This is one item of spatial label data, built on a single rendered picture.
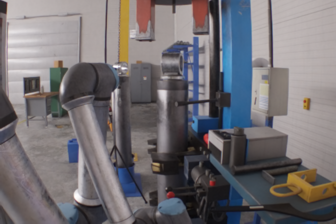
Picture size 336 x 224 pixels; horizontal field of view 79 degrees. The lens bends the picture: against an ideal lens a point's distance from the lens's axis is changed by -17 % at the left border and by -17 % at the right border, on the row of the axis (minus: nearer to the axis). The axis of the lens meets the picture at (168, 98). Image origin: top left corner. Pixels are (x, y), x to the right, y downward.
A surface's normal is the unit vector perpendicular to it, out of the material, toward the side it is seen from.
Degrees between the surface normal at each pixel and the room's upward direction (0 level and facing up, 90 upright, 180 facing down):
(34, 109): 90
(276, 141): 90
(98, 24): 90
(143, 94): 90
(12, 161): 77
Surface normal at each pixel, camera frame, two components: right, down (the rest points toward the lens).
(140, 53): 0.15, 0.11
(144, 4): -0.23, 0.11
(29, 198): 0.77, -0.11
